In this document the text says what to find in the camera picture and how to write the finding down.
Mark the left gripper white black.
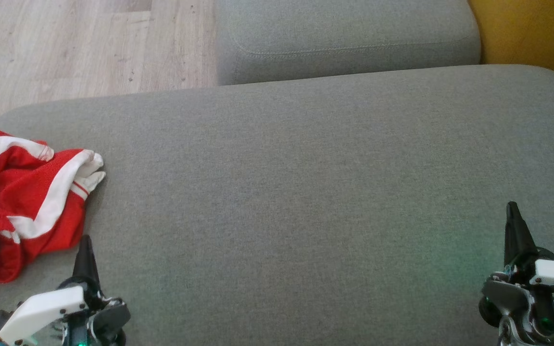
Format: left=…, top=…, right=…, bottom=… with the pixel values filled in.
left=0, top=235, right=131, bottom=346

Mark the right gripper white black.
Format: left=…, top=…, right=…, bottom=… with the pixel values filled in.
left=479, top=202, right=554, bottom=346

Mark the red white basketball jersey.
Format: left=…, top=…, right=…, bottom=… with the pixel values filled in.
left=0, top=149, right=107, bottom=283

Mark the large grey sofa seat cushion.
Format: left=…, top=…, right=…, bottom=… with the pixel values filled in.
left=0, top=64, right=554, bottom=346

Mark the small grey sofa cushion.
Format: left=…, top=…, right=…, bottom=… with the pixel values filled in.
left=214, top=0, right=482, bottom=86

